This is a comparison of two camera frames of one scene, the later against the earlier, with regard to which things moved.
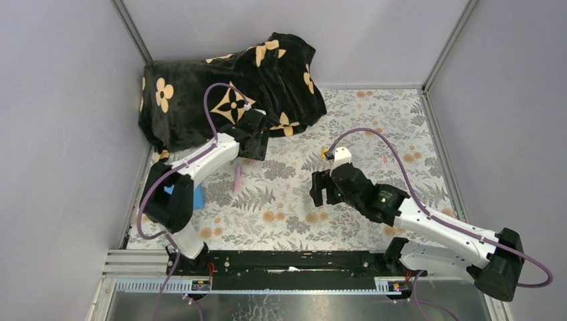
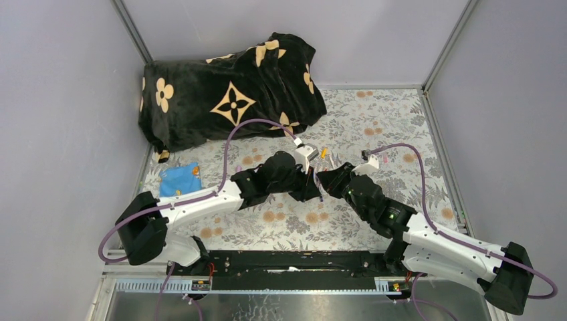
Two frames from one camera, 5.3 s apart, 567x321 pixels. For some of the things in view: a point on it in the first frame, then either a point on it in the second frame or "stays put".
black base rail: [290, 270] stays put
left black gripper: [257, 153] to [308, 189]
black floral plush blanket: [183, 102] stays put
